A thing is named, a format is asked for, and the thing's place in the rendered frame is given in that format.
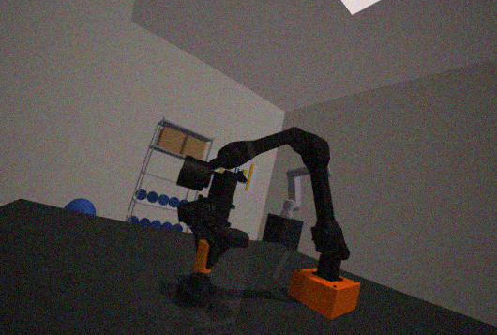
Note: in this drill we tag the orange knob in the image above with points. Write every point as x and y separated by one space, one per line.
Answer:
201 256

